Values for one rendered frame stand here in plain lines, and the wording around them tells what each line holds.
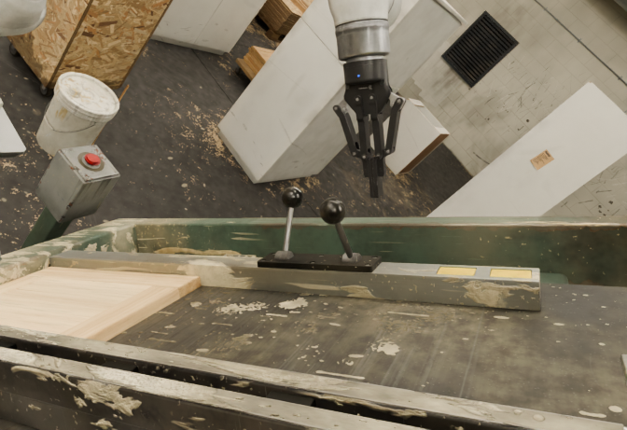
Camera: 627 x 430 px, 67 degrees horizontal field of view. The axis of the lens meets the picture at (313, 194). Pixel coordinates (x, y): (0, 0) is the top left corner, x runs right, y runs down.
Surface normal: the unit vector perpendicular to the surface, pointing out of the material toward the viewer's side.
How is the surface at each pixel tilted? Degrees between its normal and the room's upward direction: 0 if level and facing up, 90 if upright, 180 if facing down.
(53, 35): 90
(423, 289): 90
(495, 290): 90
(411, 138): 90
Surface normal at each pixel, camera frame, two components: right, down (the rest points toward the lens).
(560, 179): -0.51, 0.10
